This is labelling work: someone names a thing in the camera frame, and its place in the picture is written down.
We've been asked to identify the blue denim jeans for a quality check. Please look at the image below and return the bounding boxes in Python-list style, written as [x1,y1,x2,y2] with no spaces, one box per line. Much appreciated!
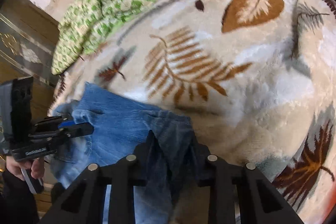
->
[51,84,195,223]

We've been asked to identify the person left hand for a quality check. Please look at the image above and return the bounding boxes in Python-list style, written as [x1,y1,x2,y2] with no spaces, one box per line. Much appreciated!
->
[5,155,46,180]

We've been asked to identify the dark wooden glass door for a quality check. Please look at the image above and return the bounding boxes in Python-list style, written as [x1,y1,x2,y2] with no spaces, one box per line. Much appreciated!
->
[1,0,59,120]

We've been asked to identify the green checkered quilt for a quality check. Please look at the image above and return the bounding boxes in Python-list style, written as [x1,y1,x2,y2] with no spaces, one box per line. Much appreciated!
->
[51,0,158,75]

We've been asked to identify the leaf pattern fleece blanket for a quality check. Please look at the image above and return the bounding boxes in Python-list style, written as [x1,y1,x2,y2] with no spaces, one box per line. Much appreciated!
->
[49,0,335,223]

